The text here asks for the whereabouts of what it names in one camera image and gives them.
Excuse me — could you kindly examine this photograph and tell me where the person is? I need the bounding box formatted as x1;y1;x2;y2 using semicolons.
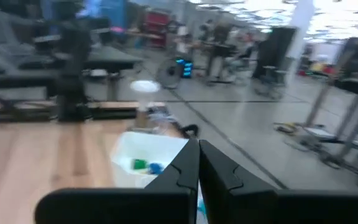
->
213;21;232;44
197;19;214;43

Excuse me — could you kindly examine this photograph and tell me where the blue mini stapler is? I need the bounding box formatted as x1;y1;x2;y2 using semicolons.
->
148;162;165;175

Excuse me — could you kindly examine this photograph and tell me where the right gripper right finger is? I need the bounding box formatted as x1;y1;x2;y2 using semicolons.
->
198;139;358;224

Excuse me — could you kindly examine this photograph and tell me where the black aluminium table frame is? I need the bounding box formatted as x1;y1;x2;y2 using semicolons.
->
0;108;139;123

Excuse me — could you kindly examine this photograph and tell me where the blue screen monitor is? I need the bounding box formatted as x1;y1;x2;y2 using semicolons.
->
40;0;127;35

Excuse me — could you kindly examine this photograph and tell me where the tall black cabinet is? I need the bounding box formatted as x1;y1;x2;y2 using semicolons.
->
252;26;297;85

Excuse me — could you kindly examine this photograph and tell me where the blue lit computer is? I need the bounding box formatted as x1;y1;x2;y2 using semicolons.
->
175;58;195;79

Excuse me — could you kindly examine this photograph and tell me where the black floor fan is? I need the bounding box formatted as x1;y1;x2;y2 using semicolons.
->
155;57;185;90

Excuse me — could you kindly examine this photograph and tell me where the green mini stapler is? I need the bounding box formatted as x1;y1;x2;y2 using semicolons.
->
131;158;148;170

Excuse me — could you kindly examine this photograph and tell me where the black clamp handle loop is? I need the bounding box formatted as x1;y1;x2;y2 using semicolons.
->
180;123;200;139

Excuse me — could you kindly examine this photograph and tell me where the white plastic bin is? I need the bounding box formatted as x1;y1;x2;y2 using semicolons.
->
109;130;190;189

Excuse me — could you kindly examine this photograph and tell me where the grey side desk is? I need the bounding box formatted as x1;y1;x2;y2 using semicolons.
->
82;45;144;102

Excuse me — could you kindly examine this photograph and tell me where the standing desk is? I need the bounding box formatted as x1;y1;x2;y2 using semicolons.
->
194;40;239;85

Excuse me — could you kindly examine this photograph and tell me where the red cabinet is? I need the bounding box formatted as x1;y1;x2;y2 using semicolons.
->
143;10;171;50

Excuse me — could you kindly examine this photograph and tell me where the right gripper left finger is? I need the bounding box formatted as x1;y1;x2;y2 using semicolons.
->
34;138;200;224

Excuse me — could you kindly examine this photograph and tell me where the white mushroom table lamp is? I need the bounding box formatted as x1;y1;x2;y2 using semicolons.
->
129;80;162;129

